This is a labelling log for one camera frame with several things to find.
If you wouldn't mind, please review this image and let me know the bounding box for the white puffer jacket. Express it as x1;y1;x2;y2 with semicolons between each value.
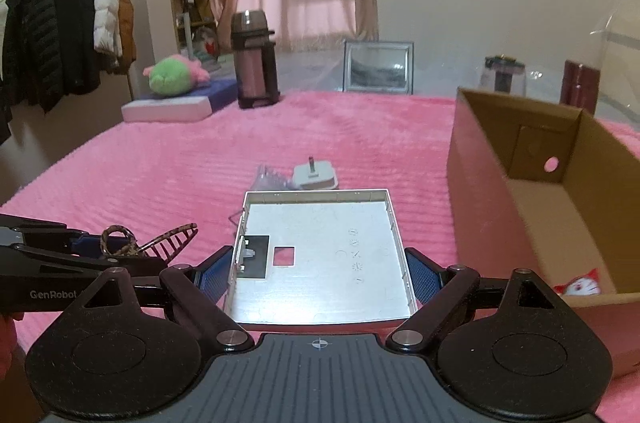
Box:
81;0;124;70

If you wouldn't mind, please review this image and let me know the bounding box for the white power plug adapter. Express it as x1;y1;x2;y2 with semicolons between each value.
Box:
292;157;341;192

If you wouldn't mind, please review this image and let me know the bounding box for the silver metal tray panel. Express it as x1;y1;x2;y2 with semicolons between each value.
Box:
222;188;419;328

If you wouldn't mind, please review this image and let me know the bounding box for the clear plastic sheet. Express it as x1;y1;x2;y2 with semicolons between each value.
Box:
525;10;640;127

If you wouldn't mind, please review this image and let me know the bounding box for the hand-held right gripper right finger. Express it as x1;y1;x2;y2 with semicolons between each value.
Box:
390;247;571;354

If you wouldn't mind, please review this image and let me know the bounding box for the brown tortoiseshell hair claw clip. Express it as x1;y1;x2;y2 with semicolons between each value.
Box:
100;223;199;265

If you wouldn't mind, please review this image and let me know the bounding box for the glass jar with dark base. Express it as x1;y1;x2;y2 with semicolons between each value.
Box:
482;54;527;97

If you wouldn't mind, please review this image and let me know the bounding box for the small clear plastic bag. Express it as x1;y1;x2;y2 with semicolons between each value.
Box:
255;163;297;192

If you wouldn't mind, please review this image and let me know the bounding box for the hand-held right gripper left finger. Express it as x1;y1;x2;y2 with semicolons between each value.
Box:
82;247;255;351

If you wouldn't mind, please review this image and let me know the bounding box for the green pink plush toy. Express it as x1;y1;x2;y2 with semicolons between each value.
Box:
143;55;211;97

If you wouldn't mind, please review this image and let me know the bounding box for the brown jacket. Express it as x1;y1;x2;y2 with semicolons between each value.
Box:
97;0;137;75

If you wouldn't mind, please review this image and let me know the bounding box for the brown cardboard box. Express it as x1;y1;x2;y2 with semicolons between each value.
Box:
446;87;640;380

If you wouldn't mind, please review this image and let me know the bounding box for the black puffer jacket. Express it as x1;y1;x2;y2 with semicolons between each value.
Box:
2;0;67;114

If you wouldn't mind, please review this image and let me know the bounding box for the red white cat figurine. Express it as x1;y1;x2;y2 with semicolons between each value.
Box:
554;268;602;297

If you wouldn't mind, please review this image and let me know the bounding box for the white foam box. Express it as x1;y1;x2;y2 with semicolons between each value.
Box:
121;95;211;124

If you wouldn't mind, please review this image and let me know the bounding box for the black jacket with white logo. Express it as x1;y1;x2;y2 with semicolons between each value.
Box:
54;0;102;97

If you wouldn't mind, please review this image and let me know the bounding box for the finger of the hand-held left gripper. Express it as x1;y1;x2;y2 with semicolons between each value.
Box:
0;214;108;258
0;245;168;286

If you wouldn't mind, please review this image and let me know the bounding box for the pink fluffy blanket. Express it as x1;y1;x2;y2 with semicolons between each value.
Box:
0;90;640;423

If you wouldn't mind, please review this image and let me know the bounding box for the dark red metal canister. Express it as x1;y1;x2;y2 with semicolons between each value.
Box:
563;60;600;115

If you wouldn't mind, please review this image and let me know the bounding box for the silver picture frame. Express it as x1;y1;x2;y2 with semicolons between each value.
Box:
342;39;415;96

